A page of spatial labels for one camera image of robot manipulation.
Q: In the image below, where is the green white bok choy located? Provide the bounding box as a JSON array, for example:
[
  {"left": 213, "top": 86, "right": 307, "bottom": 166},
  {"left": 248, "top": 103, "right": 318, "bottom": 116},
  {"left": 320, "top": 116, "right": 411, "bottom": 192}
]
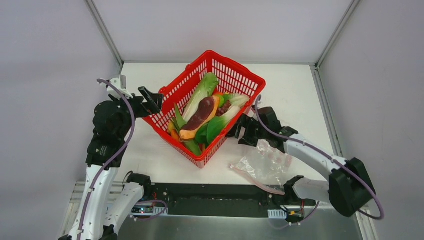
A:
[{"left": 194, "top": 105, "right": 241, "bottom": 145}]

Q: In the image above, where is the clear pink-dotted zip bag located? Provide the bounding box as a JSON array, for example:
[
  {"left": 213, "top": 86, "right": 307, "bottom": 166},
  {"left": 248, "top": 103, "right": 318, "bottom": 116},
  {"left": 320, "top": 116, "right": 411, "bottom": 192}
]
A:
[{"left": 229, "top": 140, "right": 293, "bottom": 196}]

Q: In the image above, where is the red plastic basket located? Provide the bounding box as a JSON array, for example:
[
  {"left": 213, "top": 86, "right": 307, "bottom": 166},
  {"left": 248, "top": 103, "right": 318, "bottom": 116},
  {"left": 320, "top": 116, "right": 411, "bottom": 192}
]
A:
[{"left": 144, "top": 50, "right": 266, "bottom": 168}]

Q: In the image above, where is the pale green napa cabbage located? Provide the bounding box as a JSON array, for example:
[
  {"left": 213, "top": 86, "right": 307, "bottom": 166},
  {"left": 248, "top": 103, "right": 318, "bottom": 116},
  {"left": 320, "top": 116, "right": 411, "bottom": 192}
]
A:
[{"left": 182, "top": 72, "right": 219, "bottom": 122}]

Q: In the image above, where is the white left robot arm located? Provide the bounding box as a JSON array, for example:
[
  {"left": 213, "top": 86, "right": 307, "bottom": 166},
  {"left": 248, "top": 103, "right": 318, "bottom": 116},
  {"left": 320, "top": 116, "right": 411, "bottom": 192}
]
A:
[{"left": 61, "top": 87, "right": 164, "bottom": 240}]

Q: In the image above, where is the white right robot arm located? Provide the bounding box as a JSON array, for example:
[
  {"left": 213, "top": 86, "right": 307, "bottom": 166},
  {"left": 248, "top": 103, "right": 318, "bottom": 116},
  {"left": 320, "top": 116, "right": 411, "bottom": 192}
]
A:
[{"left": 227, "top": 107, "right": 384, "bottom": 218}]

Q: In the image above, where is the light green lettuce head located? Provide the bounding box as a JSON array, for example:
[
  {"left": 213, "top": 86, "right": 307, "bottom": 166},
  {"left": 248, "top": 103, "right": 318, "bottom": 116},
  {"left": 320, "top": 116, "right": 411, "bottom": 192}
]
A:
[{"left": 223, "top": 93, "right": 250, "bottom": 108}]

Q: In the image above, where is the purple red grape bunch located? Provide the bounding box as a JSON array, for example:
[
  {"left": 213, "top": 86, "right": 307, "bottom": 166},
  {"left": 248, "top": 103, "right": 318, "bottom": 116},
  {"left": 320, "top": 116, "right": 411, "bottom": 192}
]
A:
[{"left": 215, "top": 100, "right": 232, "bottom": 117}]

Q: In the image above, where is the dark green leaf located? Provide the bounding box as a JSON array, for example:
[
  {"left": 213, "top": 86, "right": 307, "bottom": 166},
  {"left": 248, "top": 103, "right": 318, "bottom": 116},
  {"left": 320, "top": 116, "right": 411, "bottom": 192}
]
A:
[{"left": 174, "top": 104, "right": 202, "bottom": 156}]

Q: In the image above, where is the orange yellow fruit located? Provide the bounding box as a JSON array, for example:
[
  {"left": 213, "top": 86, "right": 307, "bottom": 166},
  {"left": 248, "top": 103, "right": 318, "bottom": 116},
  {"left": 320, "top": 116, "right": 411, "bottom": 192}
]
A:
[{"left": 167, "top": 120, "right": 181, "bottom": 142}]

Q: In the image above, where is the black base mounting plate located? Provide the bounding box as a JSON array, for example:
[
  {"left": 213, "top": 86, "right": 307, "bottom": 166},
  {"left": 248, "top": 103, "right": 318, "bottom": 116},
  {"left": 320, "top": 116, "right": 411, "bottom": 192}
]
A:
[{"left": 132, "top": 183, "right": 316, "bottom": 218}]

